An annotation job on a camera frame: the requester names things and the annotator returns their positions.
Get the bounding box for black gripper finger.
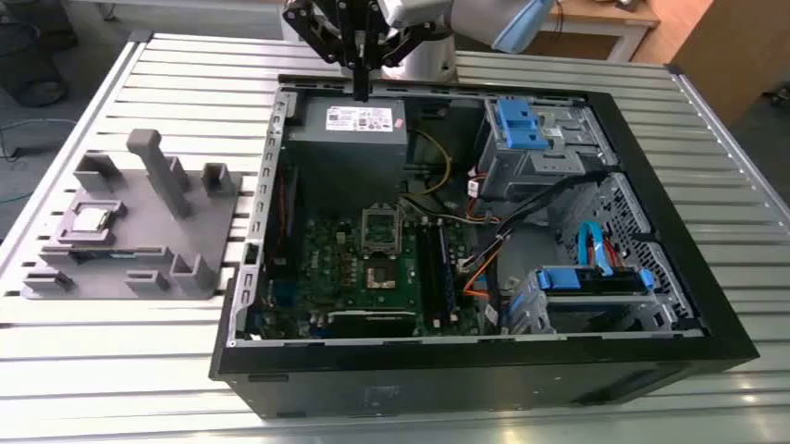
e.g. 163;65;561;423
364;0;437;102
282;0;366;102

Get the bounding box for metal socket cover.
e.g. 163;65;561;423
360;203;405;259

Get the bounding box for silver CPU green edge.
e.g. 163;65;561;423
73;206;114;232

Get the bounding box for CPU socket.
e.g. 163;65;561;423
364;264;402;290

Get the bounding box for grey power supply unit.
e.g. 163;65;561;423
285;95;412;207

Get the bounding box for blue disk carrier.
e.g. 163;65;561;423
493;99;552;151

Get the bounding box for wooden desk white legs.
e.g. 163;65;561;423
530;0;664;64

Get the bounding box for silver disk bay cage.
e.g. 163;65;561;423
478;96;620;201
502;265;705;335

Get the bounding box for black RAM slot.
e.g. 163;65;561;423
416;217;441;327

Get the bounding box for green motherboard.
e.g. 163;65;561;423
255;210;489;341

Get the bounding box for installed dark RAM stick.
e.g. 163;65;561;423
434;220;464;325

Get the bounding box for grey parts rack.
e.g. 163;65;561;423
22;129;243;302

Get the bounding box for hard disk in blue carrier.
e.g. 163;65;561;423
536;266;657;297

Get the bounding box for black graphics card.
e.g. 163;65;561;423
325;308;421;339

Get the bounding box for brown wooden cabinet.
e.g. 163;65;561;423
669;0;790;129

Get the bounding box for black PC case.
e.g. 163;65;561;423
207;73;761;420

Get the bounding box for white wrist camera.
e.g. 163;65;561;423
376;0;449;29

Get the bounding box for yellow wire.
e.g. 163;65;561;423
401;128;456;200

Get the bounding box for grey orange wire bundle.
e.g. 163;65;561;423
404;196;505;228

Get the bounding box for black sleeved cable bundle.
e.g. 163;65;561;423
456;169;618;278

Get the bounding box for blue data wire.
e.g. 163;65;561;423
578;220;620;278

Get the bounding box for orange flat wire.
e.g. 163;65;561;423
461;256;500;301

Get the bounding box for red disk wire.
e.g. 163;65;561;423
601;238;626;273

